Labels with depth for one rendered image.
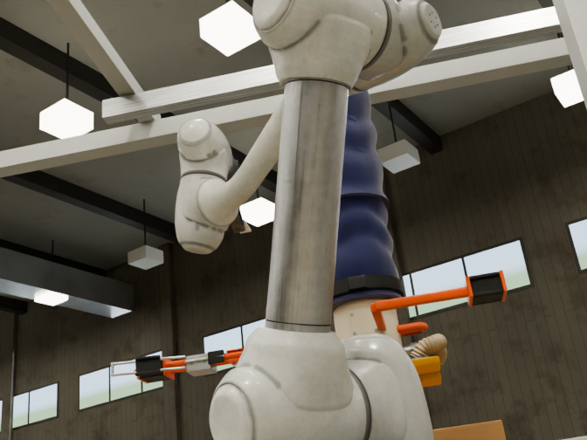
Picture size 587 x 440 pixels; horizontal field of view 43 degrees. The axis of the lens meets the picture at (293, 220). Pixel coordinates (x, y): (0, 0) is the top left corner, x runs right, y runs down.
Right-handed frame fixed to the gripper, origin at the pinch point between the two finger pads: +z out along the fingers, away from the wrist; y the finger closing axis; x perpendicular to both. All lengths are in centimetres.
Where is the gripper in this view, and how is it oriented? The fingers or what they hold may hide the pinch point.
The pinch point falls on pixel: (243, 206)
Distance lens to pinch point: 196.9
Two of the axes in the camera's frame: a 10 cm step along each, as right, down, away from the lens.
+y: 1.0, 9.1, -4.0
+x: 9.8, -1.7, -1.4
